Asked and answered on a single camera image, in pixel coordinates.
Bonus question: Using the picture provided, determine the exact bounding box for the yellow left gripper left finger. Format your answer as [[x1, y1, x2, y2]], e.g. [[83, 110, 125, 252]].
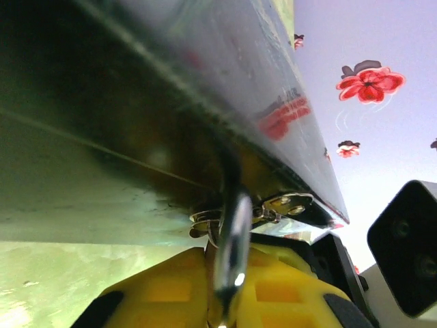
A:
[[70, 247, 213, 328]]

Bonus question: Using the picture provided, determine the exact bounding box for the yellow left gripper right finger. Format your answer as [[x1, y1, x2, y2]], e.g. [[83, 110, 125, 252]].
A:
[[238, 238, 373, 328]]

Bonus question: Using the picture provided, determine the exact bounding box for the silver metal hasp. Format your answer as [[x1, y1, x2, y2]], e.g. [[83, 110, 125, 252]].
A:
[[188, 191, 315, 242]]

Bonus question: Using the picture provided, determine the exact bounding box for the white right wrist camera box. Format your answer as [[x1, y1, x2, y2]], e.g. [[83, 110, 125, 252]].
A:
[[358, 178, 437, 320]]

